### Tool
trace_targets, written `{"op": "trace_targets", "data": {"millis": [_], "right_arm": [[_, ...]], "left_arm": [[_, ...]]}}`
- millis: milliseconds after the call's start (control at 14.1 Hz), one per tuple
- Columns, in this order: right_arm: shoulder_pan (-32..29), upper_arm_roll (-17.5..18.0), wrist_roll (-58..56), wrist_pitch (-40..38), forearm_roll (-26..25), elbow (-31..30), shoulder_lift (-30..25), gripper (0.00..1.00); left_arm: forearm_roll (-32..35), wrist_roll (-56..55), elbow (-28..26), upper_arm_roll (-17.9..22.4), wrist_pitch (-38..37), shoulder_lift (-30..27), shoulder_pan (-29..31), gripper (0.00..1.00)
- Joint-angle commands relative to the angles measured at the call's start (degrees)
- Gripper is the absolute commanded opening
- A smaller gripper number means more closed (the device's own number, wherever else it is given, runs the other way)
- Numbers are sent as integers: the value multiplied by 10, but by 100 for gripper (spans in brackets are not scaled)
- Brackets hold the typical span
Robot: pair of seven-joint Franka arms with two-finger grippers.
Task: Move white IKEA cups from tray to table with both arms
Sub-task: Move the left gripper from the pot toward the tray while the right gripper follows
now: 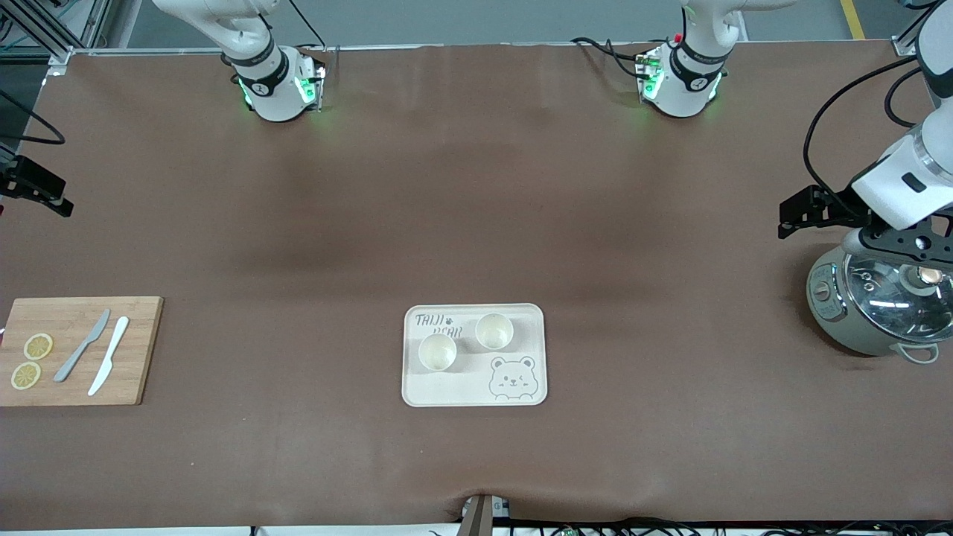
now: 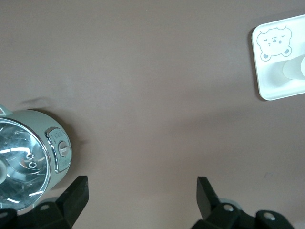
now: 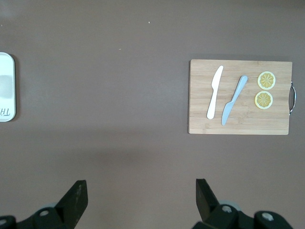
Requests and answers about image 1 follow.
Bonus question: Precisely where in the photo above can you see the cream tray with bear print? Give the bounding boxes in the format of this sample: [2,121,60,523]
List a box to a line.
[402,303,548,408]

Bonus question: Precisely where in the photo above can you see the black cables at arm base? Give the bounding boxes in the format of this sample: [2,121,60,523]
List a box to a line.
[570,36,650,81]

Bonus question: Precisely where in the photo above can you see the black cables along table edge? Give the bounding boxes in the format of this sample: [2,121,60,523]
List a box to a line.
[491,517,953,536]

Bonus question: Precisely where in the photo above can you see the white plastic knife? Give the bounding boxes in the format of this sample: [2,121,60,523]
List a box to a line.
[88,316,130,397]

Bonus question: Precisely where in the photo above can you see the grey-green rice cooker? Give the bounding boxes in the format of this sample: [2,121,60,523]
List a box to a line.
[806,237,953,366]

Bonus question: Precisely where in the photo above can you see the long black looped arm cable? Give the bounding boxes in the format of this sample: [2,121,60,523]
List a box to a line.
[803,56,924,217]

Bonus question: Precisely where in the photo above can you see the grey plastic knife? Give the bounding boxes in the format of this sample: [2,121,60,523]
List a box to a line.
[53,309,111,383]

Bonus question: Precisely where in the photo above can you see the short black arm cable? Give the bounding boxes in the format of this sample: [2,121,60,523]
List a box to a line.
[885,66,925,129]

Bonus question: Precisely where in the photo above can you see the brown table mat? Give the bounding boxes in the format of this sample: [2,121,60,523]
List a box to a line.
[0,41,953,532]

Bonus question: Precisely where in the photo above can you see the aluminium frame profile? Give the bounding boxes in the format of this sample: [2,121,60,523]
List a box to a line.
[0,0,112,62]

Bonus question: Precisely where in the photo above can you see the glass rice cooker lid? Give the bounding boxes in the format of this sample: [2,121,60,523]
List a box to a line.
[845,249,953,345]

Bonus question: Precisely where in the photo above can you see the white plastic cup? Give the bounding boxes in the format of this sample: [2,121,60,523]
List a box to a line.
[418,333,458,371]
[475,313,514,351]

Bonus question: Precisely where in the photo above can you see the bamboo cutting board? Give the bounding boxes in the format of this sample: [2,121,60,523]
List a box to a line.
[0,296,165,407]

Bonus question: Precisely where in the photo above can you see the black cable loop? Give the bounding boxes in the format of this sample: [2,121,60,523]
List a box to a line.
[0,89,67,147]

